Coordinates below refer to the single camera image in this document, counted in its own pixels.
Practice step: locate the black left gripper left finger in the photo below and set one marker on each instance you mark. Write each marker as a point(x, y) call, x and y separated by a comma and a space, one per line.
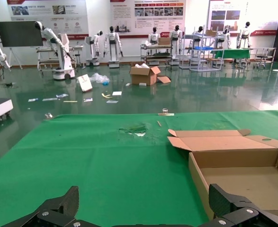
point(58, 208)

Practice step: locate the grey metal frame table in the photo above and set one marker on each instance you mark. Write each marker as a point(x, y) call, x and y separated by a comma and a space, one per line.
point(48, 56)

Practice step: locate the large open cardboard carton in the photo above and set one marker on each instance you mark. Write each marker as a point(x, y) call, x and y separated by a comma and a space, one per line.
point(142, 76)

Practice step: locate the white black humanoid robot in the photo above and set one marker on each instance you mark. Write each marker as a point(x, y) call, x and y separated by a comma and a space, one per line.
point(226, 37)
point(196, 40)
point(153, 36)
point(112, 42)
point(176, 37)
point(244, 35)
point(95, 45)

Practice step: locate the white red wall poster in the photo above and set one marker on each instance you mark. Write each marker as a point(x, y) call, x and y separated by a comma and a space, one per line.
point(148, 16)
point(48, 14)
point(259, 14)

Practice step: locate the grey metal shelf rack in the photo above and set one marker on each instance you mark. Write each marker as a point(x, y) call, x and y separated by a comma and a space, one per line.
point(207, 59)

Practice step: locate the black screen on stand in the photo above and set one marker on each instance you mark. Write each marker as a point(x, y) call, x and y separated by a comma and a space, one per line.
point(19, 34)

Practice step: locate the small white packet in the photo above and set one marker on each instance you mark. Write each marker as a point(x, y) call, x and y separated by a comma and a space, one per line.
point(88, 100)

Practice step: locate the open-lid brown cardboard box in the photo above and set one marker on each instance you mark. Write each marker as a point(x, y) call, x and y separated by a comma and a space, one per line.
point(224, 144)

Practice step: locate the loose cardboard flap piece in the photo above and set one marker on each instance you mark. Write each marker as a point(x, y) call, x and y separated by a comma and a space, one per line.
point(164, 79)

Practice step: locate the clear plastic bag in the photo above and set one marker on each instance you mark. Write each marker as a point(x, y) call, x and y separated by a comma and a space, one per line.
point(99, 78)

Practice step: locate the black round stool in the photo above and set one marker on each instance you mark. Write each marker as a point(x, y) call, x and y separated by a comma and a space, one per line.
point(77, 59)

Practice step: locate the flat wooden strip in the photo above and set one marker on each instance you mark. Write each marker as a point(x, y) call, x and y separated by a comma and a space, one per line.
point(166, 114)

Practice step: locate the blue plastic tray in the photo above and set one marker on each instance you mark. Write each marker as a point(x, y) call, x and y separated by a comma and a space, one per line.
point(203, 48)

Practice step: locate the small closed cardboard box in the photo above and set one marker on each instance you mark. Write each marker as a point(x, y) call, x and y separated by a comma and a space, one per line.
point(164, 41)
point(211, 33)

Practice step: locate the humanoid robot on wheeled column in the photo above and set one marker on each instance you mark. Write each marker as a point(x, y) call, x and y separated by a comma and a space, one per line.
point(63, 59)

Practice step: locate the black office chair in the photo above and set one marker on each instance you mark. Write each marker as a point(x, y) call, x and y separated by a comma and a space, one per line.
point(260, 61)

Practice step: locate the white red paper bag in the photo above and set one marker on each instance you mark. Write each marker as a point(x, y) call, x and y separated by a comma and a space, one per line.
point(84, 83)

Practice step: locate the silver binder clip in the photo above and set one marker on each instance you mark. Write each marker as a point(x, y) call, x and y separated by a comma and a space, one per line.
point(48, 115)
point(164, 110)

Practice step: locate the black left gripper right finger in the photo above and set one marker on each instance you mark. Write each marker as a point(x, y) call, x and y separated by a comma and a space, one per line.
point(233, 208)

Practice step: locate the table with green cloth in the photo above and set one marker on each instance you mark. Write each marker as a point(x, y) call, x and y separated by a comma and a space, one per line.
point(232, 54)

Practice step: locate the small wooden stick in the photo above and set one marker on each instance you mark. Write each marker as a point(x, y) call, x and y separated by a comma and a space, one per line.
point(158, 123)

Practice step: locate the green tablecloth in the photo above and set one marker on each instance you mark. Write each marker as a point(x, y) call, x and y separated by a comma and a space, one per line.
point(82, 153)

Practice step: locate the grey metal cart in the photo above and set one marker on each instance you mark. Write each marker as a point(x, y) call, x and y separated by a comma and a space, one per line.
point(156, 55)

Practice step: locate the yellow paper strip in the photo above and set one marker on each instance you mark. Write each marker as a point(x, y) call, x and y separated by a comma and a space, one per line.
point(106, 95)

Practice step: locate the white paper sheet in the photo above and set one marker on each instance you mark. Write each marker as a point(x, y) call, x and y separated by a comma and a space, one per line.
point(112, 102)
point(117, 93)

